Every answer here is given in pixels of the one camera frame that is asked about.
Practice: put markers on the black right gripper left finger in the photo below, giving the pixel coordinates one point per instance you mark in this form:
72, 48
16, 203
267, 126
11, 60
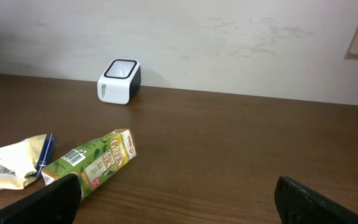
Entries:
57, 202

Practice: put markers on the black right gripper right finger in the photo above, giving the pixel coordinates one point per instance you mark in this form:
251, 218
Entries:
298, 204

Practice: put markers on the green tea carton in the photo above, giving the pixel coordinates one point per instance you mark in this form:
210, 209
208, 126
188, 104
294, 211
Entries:
94, 162

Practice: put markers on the yellow snack bag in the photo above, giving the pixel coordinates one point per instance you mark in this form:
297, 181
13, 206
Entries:
22, 163

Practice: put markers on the white barcode scanner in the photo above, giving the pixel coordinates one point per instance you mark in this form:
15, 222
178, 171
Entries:
120, 82

